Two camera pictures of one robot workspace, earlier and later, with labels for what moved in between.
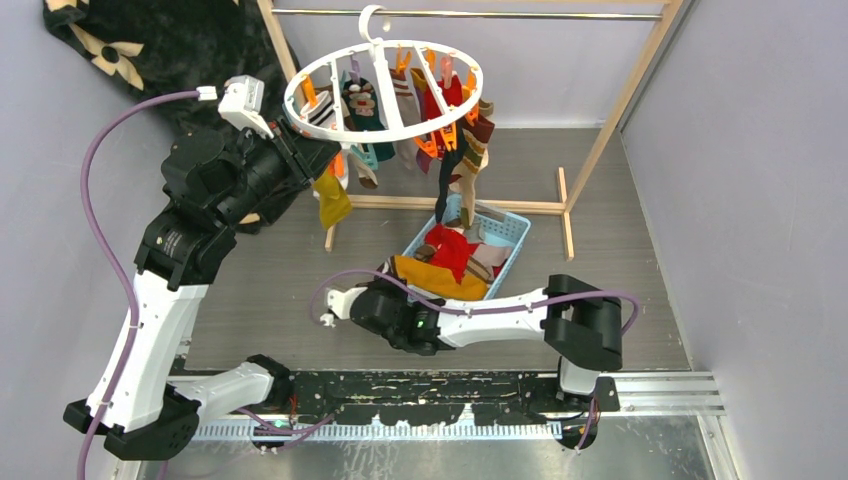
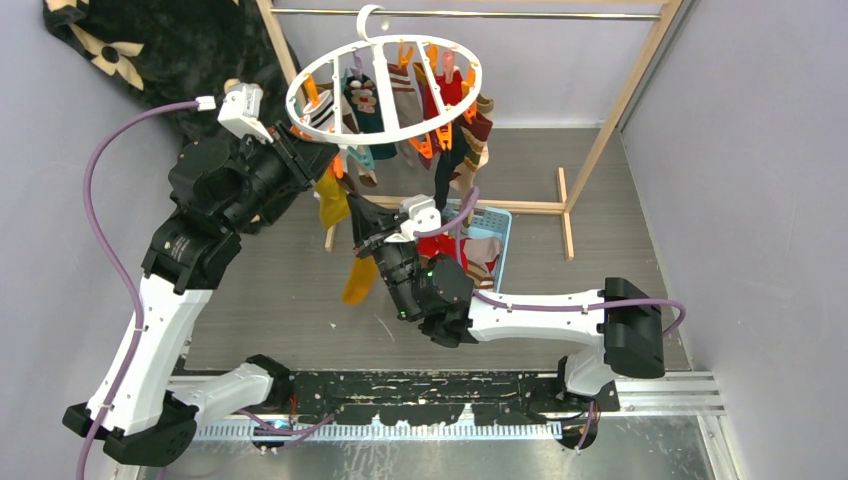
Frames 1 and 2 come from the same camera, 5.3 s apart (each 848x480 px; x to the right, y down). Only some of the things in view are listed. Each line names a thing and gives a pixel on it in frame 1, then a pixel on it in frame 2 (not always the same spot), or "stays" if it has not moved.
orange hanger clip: (336, 166) stays
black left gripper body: (271, 163) stays
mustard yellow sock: (334, 202) stays
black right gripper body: (391, 291) to (397, 264)
